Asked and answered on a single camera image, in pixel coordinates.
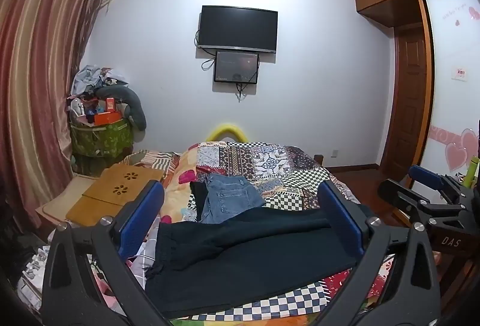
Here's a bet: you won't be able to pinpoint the blue jeans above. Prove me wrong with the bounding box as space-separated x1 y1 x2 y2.
200 174 266 225

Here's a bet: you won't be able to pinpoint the black garment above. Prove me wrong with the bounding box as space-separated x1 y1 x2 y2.
189 181 209 223

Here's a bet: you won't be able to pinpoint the clutter of white packets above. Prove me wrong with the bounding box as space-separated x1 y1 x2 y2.
15 243 50 306

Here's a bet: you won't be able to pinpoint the dark teal pants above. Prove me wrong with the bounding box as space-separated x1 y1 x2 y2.
144 206 361 319

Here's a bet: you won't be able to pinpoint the pile of pale clothes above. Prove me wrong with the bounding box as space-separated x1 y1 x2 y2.
71 65 128 98

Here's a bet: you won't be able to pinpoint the wooden lap desk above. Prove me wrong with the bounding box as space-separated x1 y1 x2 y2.
65 164 166 227

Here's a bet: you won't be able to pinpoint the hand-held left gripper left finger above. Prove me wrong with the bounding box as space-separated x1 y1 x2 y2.
41 180 171 326

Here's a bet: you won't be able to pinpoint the grey plaid bedsheet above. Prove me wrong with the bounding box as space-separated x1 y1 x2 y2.
125 253 158 285

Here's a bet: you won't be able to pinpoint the striped red gold curtain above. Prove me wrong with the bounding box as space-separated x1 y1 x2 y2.
0 0 113 222

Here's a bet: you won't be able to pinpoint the black wall television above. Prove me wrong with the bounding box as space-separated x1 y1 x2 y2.
197 5 279 53

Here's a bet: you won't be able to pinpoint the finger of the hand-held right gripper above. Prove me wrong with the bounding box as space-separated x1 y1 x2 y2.
408 165 469 199
377 179 467 227

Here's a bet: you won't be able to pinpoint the orange box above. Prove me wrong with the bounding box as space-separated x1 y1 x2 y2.
94 112 124 126

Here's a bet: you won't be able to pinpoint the yellow foam arch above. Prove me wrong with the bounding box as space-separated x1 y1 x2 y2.
205 122 246 143

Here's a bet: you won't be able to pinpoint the small black wall monitor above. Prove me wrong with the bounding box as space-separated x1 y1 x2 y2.
213 50 260 84

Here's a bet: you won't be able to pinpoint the white heart print wardrobe door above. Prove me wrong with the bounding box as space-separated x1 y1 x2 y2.
420 0 480 180

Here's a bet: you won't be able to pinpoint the brown wooden door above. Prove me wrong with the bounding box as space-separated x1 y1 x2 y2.
390 24 430 171

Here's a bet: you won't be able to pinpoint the beige cardboard sheet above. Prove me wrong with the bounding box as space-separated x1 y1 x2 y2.
35 176 98 225

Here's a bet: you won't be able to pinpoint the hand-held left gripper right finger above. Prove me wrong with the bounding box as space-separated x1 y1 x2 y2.
317 180 441 326

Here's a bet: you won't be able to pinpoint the yellow-green bottle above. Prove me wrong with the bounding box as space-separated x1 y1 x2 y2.
466 156 480 189

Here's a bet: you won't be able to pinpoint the patchwork printed blanket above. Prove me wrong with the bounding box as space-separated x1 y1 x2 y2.
165 140 398 326

